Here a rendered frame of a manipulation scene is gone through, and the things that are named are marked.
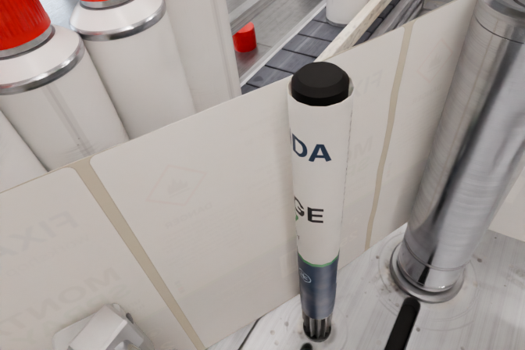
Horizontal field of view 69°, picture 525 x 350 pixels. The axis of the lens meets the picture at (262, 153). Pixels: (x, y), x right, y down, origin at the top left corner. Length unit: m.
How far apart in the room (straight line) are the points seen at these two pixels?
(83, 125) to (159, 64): 0.05
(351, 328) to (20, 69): 0.23
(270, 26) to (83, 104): 0.46
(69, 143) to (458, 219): 0.19
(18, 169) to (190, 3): 0.13
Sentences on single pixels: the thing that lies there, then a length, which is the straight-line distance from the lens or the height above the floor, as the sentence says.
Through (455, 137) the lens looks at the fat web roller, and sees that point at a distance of 0.18.
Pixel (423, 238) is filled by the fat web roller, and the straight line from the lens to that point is 0.23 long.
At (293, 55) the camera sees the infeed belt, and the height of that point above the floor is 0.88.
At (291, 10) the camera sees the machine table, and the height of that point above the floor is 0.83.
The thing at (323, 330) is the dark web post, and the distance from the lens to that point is 0.24.
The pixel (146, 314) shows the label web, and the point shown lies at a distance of 0.17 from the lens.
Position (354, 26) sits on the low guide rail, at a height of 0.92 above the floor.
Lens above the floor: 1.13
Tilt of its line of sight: 46 degrees down
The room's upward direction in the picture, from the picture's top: 8 degrees counter-clockwise
